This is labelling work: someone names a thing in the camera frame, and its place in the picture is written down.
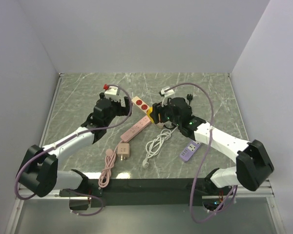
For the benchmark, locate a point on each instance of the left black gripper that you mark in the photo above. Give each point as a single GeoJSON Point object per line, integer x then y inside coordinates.
{"type": "Point", "coordinates": [123, 110]}

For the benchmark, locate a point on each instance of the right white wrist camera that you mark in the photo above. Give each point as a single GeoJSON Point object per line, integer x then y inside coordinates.
{"type": "Point", "coordinates": [166, 92]}

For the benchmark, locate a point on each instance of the yellow cube socket adapter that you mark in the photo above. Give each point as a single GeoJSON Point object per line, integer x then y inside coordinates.
{"type": "Point", "coordinates": [150, 114]}

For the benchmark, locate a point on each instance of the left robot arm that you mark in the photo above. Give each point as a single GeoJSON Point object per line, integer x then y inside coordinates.
{"type": "Point", "coordinates": [39, 171]}

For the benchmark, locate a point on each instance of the beige red power strip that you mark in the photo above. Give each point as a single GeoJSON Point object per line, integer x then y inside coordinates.
{"type": "Point", "coordinates": [138, 102]}

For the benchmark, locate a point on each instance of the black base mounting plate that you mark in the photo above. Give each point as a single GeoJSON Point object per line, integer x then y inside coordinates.
{"type": "Point", "coordinates": [163, 191]}

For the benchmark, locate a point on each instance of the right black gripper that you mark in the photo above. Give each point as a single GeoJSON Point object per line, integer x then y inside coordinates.
{"type": "Point", "coordinates": [157, 108]}

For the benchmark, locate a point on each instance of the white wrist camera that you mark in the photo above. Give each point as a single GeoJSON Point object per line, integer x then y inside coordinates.
{"type": "Point", "coordinates": [111, 92]}
{"type": "Point", "coordinates": [166, 92]}

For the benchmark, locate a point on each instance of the pink cube adapter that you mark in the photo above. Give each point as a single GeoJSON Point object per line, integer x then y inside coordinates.
{"type": "Point", "coordinates": [123, 151]}

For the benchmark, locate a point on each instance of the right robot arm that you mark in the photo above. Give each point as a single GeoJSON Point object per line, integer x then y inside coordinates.
{"type": "Point", "coordinates": [252, 162]}

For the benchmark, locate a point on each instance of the purple power strip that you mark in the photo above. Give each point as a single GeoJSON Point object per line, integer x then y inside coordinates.
{"type": "Point", "coordinates": [189, 151]}

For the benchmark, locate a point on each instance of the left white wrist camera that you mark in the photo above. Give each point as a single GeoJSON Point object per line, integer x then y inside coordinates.
{"type": "Point", "coordinates": [111, 92]}

